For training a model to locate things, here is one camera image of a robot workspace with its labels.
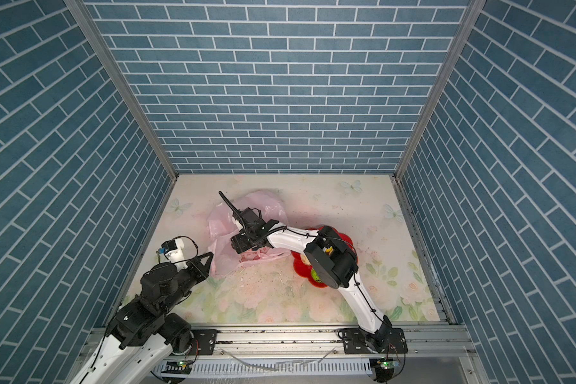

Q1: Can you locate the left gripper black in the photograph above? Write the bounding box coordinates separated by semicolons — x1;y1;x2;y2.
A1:
158;251;216;317

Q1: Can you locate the pink plastic bag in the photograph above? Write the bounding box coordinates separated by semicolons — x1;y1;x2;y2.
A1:
207;190;291;278

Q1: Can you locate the beige fake fruit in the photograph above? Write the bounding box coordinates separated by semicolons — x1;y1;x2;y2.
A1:
300;254;310;266

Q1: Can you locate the green red fake fruit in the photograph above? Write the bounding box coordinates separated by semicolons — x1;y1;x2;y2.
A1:
310;270;322;283

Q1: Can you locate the yellow fake banana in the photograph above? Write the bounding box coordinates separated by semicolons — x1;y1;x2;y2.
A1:
323;246;334;257

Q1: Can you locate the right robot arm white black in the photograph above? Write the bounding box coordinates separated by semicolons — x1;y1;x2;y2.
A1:
230;206;393;353

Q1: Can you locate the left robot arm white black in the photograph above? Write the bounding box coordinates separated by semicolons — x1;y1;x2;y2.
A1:
70;252;214;383

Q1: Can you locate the red flower-shaped plate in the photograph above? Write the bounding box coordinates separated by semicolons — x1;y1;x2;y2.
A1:
291;232;355;288

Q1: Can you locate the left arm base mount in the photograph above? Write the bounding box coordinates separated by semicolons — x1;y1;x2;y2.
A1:
172;329;219;356

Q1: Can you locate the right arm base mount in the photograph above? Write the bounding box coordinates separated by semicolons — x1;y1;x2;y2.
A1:
336;327;408;355

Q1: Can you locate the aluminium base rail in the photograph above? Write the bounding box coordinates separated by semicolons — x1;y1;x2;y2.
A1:
76;322;481;380

